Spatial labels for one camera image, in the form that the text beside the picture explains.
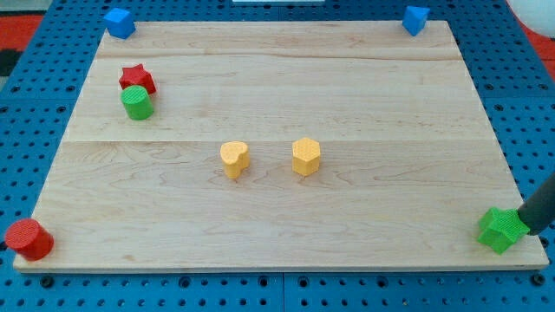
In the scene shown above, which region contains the green star block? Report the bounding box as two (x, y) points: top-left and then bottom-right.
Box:
(477, 206), (530, 255)

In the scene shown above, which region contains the wooden board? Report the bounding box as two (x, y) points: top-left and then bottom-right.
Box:
(13, 21), (548, 274)

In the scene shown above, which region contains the yellow hexagon block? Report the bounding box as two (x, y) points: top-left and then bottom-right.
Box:
(292, 138), (321, 177)

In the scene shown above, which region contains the yellow heart block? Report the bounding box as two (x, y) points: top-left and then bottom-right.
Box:
(220, 141), (250, 179)

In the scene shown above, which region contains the green cylinder block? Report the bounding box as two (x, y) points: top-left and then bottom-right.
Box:
(121, 85), (153, 120)

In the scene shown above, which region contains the red star block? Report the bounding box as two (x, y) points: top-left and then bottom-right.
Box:
(119, 63), (157, 94)

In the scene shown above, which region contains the blue cube block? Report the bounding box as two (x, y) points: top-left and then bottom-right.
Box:
(103, 8), (136, 39)

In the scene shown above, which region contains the red cylinder block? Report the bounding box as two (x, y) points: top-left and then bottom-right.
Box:
(4, 218), (54, 261)

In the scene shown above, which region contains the white round object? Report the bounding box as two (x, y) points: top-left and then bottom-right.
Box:
(507, 0), (554, 38)

